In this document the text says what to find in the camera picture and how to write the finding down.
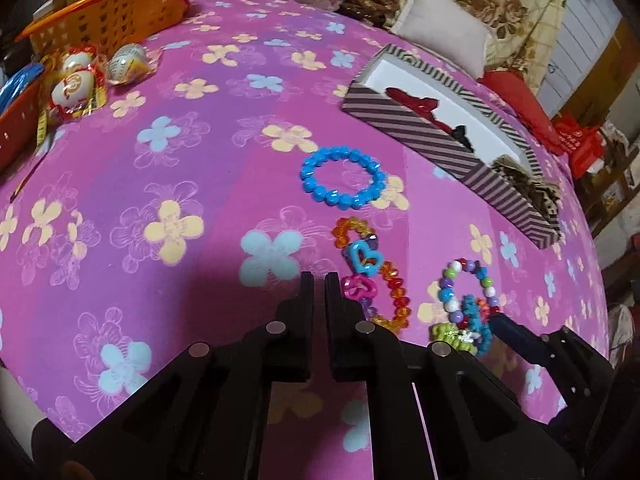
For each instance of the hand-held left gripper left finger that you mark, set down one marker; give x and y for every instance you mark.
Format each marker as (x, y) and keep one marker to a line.
(300, 320)

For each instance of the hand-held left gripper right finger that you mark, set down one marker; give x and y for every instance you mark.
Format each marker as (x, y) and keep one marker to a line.
(337, 320)

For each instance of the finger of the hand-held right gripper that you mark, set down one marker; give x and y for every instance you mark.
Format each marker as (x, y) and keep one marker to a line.
(520, 342)

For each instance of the brown patterned hair bow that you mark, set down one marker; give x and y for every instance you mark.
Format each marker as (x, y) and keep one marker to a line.
(525, 185)

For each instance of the striped cardboard box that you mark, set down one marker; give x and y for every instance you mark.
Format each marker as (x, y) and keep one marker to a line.
(400, 115)

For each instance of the wooden stool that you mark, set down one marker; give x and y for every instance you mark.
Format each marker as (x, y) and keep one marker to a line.
(615, 185)

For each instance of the red bag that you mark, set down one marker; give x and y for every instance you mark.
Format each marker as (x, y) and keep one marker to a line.
(582, 145)

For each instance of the red cushion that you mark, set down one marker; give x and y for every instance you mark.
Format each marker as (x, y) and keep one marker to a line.
(520, 105)

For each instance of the white pillow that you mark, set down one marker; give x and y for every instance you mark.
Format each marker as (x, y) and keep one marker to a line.
(440, 25)

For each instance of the silver printed egg in wrapper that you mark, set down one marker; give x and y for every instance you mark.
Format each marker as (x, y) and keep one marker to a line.
(122, 62)

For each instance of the yellow measuring tape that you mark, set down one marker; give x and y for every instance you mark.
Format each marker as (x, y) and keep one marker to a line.
(41, 130)

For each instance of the white egg in red-yellow wrapper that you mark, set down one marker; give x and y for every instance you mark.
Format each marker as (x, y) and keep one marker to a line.
(77, 60)
(72, 87)

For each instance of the beige floral cloth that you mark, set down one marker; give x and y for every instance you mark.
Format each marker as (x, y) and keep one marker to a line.
(510, 5)

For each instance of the red plastic basket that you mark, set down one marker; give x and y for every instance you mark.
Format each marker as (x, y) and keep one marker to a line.
(15, 125)

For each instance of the orange plastic basket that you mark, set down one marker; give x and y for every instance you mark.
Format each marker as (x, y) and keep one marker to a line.
(110, 15)

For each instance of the blue plastic bag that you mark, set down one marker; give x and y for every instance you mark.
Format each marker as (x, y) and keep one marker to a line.
(17, 85)

